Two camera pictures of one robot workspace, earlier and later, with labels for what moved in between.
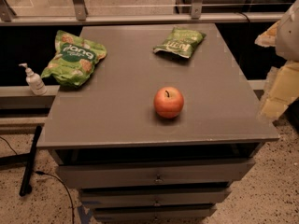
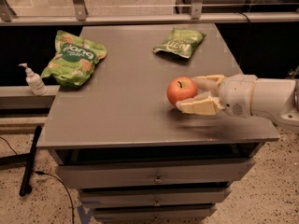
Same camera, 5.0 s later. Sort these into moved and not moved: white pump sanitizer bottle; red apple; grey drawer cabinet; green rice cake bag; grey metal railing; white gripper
Moved: red apple; white gripper
Not moved: white pump sanitizer bottle; green rice cake bag; grey metal railing; grey drawer cabinet
